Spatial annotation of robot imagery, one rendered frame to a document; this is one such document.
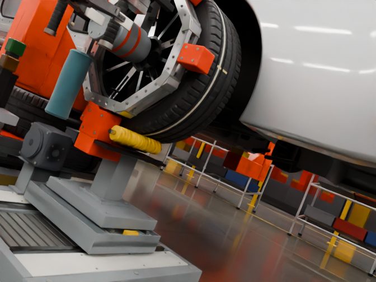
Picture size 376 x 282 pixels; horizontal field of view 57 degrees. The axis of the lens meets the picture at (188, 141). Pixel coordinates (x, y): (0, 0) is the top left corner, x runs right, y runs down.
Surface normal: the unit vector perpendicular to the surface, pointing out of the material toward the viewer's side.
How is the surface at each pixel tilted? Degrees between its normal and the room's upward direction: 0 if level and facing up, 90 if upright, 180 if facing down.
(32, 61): 90
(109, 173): 90
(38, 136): 90
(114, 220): 90
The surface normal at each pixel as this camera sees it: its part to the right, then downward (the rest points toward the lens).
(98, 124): -0.55, -0.24
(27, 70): 0.74, 0.30
